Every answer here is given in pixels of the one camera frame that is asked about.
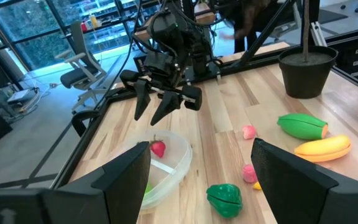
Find pink crinkled ball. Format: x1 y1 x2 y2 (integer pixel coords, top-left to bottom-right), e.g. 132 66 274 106
241 124 257 140
241 164 259 184

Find dark green toy pepper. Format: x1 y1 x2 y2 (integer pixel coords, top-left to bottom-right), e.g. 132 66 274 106
206 183 244 218

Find red toy strawberry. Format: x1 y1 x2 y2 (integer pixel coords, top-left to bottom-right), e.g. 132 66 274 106
149 135 167 159

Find black plant pot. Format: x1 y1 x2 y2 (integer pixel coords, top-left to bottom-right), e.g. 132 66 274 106
278 45 339 100

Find grey office chair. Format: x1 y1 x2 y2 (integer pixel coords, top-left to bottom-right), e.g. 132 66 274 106
54 20 108 114

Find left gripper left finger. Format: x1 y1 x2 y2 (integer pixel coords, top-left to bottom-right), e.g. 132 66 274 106
0 141 152 224

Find black arched bracket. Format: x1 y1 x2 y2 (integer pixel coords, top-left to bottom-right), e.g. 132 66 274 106
71 108 101 138

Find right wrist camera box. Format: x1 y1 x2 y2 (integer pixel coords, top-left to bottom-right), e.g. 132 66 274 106
144 51 180 80

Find wooden workbench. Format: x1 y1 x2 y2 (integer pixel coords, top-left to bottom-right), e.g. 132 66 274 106
134 2 217 41

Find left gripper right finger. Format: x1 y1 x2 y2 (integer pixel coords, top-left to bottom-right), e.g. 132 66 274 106
250 138 358 224

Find yellow toy banana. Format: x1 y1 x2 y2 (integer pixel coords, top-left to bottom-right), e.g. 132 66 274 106
293 134 352 163

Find black drawer cabinet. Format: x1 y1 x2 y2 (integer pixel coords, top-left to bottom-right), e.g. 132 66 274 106
334 30 358 85

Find clear plastic tupperware container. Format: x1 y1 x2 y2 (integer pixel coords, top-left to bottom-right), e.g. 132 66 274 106
126 129 194 211

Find green toy mango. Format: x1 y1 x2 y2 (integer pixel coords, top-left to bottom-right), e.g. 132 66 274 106
277 113 329 141

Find person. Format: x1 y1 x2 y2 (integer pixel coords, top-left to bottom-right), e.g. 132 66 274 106
219 0 279 54

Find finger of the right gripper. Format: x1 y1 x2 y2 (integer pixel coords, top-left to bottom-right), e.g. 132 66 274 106
134 78 152 121
149 90 182 127

